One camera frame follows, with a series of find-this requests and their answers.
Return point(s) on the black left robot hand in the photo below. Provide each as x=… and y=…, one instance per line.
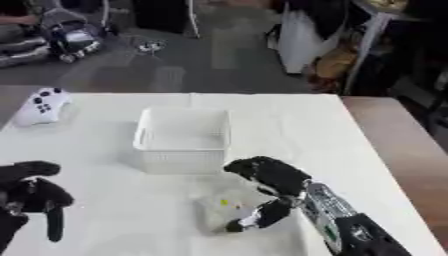
x=32, y=196

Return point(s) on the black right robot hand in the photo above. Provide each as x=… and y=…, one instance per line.
x=274, y=178

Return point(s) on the silver and black right robot arm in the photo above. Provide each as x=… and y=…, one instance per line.
x=350, y=226

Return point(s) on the clear plastic bag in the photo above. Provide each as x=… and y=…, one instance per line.
x=233, y=208

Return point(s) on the white game controller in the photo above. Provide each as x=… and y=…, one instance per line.
x=42, y=106

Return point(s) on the white plastic basket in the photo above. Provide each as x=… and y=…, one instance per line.
x=182, y=140

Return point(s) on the brown bag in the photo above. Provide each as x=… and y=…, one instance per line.
x=337, y=61

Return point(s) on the white hanging bag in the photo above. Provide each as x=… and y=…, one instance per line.
x=300, y=41

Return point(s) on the black and silver machine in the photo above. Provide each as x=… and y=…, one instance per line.
x=70, y=35

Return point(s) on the small grey floor object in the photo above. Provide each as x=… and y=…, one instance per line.
x=150, y=46

